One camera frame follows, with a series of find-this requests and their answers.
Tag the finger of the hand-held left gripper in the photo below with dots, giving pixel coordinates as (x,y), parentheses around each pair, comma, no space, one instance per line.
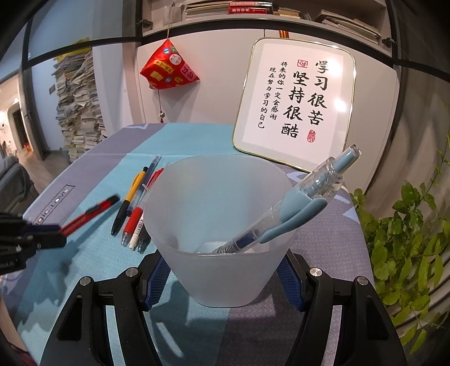
(42,229)
(49,241)

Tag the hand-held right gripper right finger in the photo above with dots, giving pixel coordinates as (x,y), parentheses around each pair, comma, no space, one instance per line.
(290,281)

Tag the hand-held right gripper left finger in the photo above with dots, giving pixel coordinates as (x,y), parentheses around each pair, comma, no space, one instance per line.
(156,281)

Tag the clear white gel pen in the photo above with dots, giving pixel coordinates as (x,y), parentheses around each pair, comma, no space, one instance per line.
(137,232)

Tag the red and black pen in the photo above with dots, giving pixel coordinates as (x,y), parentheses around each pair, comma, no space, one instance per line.
(95,211)

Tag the frosted plastic cup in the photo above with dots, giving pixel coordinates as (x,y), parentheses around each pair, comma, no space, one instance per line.
(218,274)

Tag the red gel pen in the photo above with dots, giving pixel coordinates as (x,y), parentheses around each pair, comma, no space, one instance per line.
(134,219)

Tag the yellow black pen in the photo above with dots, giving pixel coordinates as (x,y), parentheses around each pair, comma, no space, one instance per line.
(130,191)

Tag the light blue whale pen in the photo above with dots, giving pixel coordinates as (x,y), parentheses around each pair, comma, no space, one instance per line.
(316,179)

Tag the dark blue gel pen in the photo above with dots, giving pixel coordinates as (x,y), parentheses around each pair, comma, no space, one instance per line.
(149,176)

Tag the grey sofa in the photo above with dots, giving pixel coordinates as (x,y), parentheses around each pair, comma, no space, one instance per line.
(16,183)

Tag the blue grey table mat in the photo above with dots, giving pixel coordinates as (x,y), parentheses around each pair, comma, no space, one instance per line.
(91,169)

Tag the green potted plant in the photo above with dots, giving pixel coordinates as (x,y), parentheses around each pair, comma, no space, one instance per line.
(400,246)

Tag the tall stack of newspapers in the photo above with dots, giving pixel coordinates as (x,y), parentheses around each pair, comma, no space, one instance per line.
(81,112)

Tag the framed calligraphy sign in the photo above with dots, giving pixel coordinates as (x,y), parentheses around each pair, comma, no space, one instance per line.
(253,133)

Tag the yellow paper sheet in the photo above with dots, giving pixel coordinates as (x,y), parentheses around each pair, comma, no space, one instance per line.
(72,54)

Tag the red hanging pyramid ornament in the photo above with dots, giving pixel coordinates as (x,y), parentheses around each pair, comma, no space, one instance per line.
(165,70)

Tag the messy pile of booklets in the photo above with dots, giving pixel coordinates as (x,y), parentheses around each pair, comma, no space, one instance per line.
(351,26)

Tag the small stack of books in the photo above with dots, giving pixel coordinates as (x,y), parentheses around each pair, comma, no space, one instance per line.
(286,13)

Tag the flat stack of booklets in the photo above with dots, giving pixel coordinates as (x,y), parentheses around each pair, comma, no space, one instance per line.
(205,8)

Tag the red books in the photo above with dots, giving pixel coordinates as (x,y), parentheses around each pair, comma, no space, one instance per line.
(249,8)

